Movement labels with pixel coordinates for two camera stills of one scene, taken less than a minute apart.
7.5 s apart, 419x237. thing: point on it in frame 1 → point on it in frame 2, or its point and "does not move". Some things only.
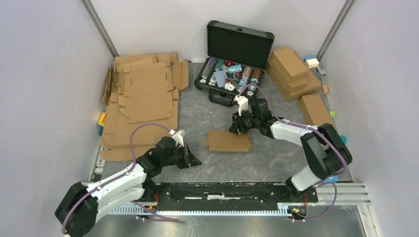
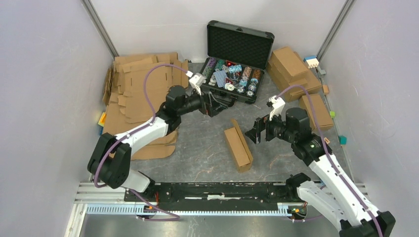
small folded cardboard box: (315, 110) does not move
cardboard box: (289, 62) does not move
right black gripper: (235, 128) → (260, 125)
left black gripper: (188, 159) → (208, 103)
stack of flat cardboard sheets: (141, 88) does not move
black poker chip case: (237, 57) does not move
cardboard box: (225, 140) → (242, 156)
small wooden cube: (325, 89) does not move
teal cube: (344, 138) does not move
